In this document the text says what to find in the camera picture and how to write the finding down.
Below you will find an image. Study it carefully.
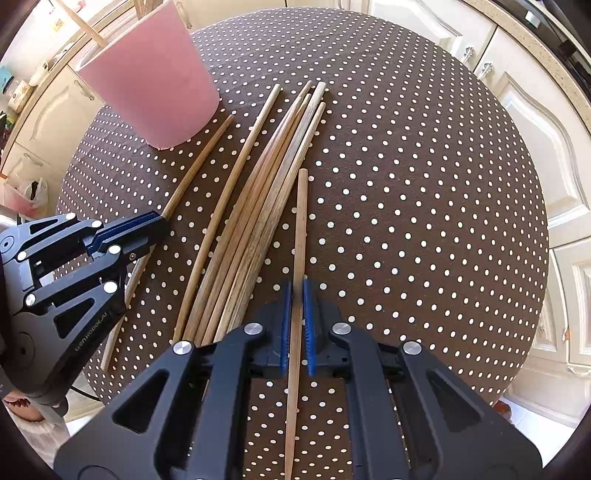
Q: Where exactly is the brown polka-dot tablecloth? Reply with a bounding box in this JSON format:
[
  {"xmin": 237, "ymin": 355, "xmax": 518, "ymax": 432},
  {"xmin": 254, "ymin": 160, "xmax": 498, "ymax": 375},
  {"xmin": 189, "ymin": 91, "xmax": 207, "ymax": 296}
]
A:
[{"xmin": 53, "ymin": 7, "xmax": 550, "ymax": 480}]

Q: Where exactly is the bundle of wooden chopsticks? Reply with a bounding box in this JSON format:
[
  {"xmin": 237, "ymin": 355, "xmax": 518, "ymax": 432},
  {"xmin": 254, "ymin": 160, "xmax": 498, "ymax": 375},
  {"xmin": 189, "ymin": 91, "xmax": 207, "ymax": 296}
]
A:
[{"xmin": 62, "ymin": 0, "xmax": 155, "ymax": 48}]

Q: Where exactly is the pink cup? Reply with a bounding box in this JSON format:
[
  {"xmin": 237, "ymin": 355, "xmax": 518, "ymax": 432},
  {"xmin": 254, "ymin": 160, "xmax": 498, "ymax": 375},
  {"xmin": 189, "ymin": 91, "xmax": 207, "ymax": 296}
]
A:
[{"xmin": 76, "ymin": 0, "xmax": 220, "ymax": 151}]

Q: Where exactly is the pile of wooden chopsticks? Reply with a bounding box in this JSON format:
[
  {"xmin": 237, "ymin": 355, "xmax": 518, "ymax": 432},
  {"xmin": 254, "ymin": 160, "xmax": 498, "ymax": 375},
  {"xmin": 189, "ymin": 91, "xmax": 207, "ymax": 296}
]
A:
[{"xmin": 173, "ymin": 80, "xmax": 328, "ymax": 346}]

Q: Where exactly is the black glass gas cooktop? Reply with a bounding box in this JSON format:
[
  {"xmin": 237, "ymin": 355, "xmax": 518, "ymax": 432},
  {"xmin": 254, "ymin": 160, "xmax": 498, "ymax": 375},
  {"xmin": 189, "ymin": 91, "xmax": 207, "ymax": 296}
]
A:
[{"xmin": 522, "ymin": 0, "xmax": 591, "ymax": 70}]

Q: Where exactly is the pink plastic bag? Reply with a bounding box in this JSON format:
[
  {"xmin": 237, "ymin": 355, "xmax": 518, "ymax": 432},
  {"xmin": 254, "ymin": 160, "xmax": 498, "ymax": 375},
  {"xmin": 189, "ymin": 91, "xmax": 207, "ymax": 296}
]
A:
[{"xmin": 4, "ymin": 178, "xmax": 49, "ymax": 220}]

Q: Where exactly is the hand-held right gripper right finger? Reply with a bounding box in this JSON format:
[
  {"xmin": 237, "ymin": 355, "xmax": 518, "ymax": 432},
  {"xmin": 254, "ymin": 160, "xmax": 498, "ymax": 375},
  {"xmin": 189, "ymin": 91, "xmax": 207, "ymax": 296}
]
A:
[{"xmin": 302, "ymin": 278, "xmax": 543, "ymax": 480}]

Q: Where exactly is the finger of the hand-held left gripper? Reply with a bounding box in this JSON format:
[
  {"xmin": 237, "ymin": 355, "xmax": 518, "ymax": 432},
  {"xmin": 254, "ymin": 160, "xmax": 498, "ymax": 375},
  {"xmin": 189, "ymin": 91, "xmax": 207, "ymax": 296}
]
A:
[
  {"xmin": 23, "ymin": 228, "xmax": 167, "ymax": 342},
  {"xmin": 0, "ymin": 211, "xmax": 165, "ymax": 267}
]

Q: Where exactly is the thin wooden chopstick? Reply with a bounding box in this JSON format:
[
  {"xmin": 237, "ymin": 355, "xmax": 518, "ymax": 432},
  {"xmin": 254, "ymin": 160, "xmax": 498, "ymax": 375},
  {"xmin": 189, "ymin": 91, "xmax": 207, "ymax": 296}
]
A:
[
  {"xmin": 283, "ymin": 168, "xmax": 309, "ymax": 480},
  {"xmin": 100, "ymin": 114, "xmax": 235, "ymax": 372}
]

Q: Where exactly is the person's left hand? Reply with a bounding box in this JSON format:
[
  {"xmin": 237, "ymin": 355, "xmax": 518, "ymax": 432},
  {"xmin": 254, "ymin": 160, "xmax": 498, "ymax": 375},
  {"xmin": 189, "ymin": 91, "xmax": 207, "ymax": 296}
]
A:
[{"xmin": 4, "ymin": 392, "xmax": 49, "ymax": 423}]

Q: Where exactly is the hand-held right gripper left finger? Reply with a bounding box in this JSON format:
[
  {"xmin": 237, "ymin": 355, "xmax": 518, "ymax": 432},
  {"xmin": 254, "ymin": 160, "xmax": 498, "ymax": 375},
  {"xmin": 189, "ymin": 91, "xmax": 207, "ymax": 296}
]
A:
[{"xmin": 54, "ymin": 278, "xmax": 296, "ymax": 480}]

